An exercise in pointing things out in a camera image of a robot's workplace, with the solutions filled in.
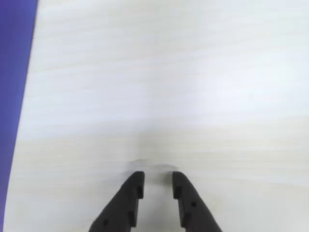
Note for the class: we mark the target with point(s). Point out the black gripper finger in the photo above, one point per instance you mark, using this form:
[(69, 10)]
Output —
[(193, 205), (120, 205)]

